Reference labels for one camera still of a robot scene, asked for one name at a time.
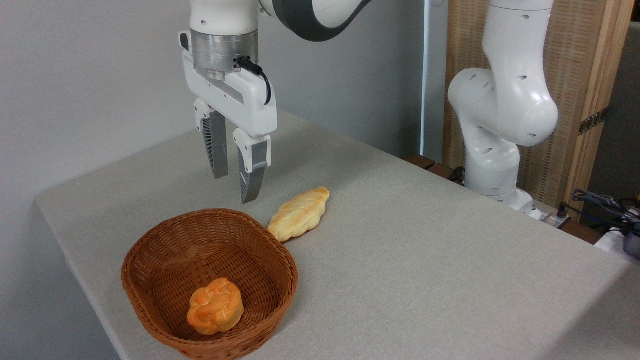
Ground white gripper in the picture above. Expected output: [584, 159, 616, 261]
[179, 31, 278, 205]

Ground long braided pale bread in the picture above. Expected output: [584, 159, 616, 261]
[266, 186, 331, 243]

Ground brown wicker basket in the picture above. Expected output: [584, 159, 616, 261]
[121, 208, 299, 360]

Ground round orange bread roll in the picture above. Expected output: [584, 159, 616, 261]
[187, 278, 245, 336]

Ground brown wooden ledge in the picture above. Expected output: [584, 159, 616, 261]
[402, 153, 466, 186]

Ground woven wooden screen panel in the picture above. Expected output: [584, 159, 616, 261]
[442, 0, 636, 221]

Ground black metal hinge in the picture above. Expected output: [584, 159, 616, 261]
[578, 106, 610, 136]

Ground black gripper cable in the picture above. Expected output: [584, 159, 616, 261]
[235, 56, 272, 106]

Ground white vertical wall strip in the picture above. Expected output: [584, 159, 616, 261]
[420, 0, 432, 157]

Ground tangled dark cables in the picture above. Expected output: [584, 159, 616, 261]
[560, 189, 640, 236]

